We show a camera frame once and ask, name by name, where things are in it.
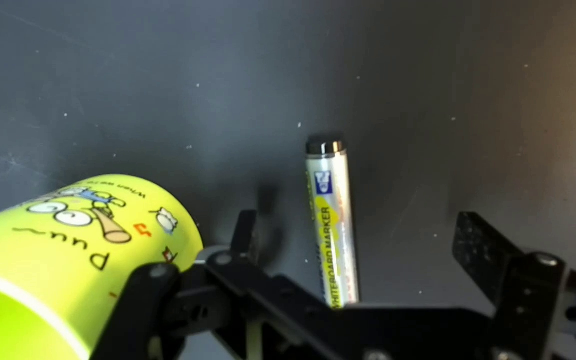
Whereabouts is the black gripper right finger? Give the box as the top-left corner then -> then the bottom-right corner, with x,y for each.
451,211 -> 576,360

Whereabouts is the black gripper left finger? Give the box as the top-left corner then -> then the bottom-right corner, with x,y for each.
90,209 -> 334,360

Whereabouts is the yellow cartoon print mug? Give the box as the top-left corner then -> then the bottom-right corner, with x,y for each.
0,175 -> 207,360

